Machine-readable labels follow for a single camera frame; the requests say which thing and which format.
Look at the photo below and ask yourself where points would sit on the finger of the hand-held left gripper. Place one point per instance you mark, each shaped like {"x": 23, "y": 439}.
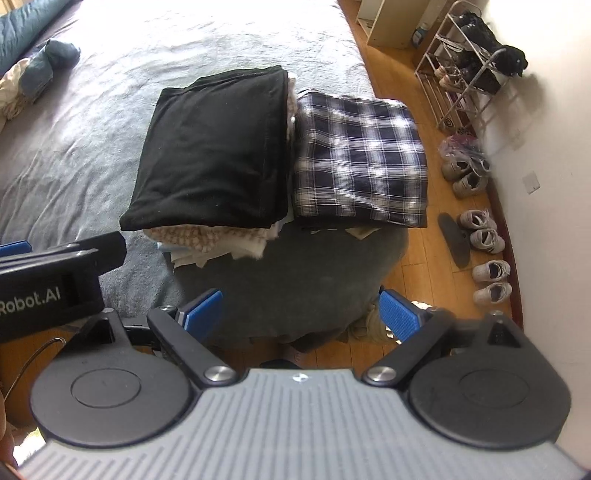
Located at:
{"x": 14, "y": 249}

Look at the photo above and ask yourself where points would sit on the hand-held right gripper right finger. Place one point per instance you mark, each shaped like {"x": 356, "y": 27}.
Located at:
{"x": 401, "y": 316}

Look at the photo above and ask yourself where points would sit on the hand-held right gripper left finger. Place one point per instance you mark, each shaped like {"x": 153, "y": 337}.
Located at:
{"x": 203, "y": 314}

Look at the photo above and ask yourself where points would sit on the black pants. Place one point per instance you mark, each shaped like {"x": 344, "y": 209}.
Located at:
{"x": 207, "y": 147}

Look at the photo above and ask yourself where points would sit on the stack of light folded clothes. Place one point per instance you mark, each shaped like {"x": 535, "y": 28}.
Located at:
{"x": 198, "y": 235}

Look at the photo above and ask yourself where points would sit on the person's khaki trousers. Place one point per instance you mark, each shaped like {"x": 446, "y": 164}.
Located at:
{"x": 369, "y": 325}

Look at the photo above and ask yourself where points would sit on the black insole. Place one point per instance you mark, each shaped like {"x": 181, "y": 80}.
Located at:
{"x": 455, "y": 240}

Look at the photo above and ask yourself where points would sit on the white sneaker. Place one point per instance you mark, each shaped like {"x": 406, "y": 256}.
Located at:
{"x": 478, "y": 219}
{"x": 487, "y": 241}
{"x": 491, "y": 271}
{"x": 493, "y": 294}

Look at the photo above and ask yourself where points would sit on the beige sneaker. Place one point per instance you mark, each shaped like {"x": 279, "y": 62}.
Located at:
{"x": 461, "y": 167}
{"x": 471, "y": 184}

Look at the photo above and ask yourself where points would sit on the cream garment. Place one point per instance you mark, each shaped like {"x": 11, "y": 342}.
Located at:
{"x": 14, "y": 97}

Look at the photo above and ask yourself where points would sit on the folded plaid garment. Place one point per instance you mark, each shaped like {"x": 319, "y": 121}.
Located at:
{"x": 360, "y": 161}

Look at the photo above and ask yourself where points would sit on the clear plastic shoe bag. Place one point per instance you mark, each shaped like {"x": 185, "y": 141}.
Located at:
{"x": 461, "y": 143}

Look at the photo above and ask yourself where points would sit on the metal shoe rack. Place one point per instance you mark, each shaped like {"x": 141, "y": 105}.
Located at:
{"x": 461, "y": 83}

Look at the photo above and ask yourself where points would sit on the black boot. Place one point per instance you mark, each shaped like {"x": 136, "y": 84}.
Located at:
{"x": 475, "y": 27}
{"x": 512, "y": 60}

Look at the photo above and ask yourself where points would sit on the blue bottle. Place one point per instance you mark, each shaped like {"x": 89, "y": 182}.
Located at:
{"x": 421, "y": 34}

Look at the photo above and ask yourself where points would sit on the white wooden desk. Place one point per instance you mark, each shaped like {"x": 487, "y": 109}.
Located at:
{"x": 392, "y": 21}

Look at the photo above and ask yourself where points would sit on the wall socket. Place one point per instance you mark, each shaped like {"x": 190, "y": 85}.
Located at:
{"x": 531, "y": 181}

